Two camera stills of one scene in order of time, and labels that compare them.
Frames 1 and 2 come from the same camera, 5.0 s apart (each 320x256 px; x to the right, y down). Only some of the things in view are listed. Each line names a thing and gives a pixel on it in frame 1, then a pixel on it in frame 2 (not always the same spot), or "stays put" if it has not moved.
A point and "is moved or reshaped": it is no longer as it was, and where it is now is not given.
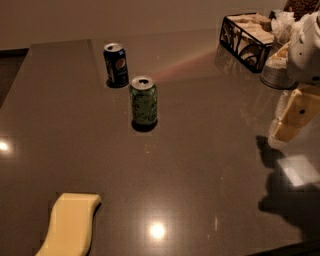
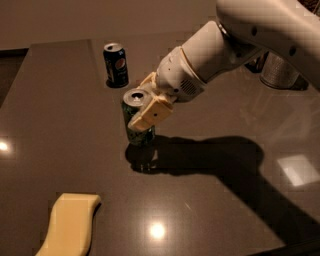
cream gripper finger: (296, 107) -> (177, 79)
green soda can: (143, 100) is moved or reshaped
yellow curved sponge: (71, 225) stays put
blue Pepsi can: (116, 65) stays put
